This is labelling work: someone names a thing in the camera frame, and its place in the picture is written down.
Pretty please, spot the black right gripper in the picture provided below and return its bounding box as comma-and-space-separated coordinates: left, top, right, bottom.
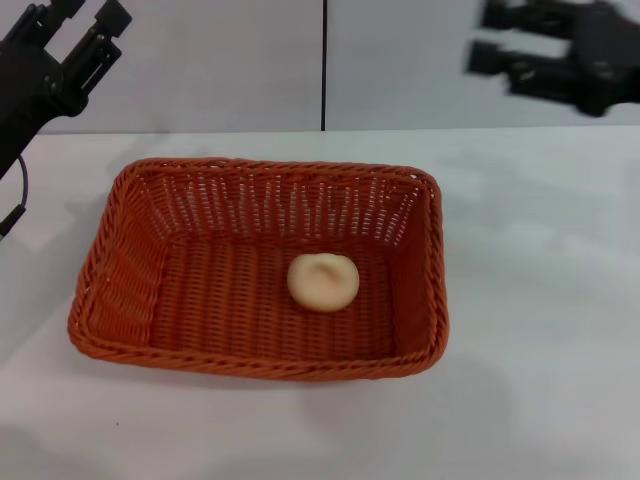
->
467, 0, 640, 119

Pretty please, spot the thin dark arm cable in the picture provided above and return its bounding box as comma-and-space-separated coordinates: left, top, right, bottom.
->
0, 155, 29, 242

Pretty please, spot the round pale bread bun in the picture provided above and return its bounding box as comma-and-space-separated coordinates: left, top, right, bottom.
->
286, 252, 360, 314

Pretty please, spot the orange woven rectangular basket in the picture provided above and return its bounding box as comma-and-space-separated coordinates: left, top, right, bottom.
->
66, 157, 454, 382

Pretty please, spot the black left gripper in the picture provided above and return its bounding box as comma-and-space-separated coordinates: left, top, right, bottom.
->
0, 0, 133, 181

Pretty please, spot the black vertical wall seam strip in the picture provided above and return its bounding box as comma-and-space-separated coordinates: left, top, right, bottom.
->
318, 0, 329, 133

